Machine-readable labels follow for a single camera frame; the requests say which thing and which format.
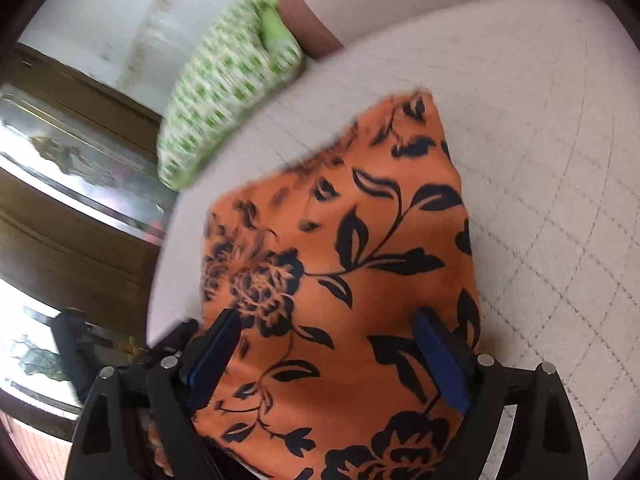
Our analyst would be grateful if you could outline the orange floral black-print garment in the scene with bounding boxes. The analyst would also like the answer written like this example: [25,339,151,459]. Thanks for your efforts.
[194,90,480,479]

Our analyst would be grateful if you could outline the person's left hand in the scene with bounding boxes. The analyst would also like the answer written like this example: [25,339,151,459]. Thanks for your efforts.
[139,408,174,478]

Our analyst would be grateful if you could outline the left handheld gripper device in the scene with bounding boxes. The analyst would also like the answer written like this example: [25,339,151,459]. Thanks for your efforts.
[50,309,198,405]

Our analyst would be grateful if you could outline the dark wooden mirrored wardrobe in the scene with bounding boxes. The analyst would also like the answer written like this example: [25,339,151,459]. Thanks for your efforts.
[1,44,176,439]

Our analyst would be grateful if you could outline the green white patterned pillow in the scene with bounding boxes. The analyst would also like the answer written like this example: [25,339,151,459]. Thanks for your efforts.
[156,0,305,191]

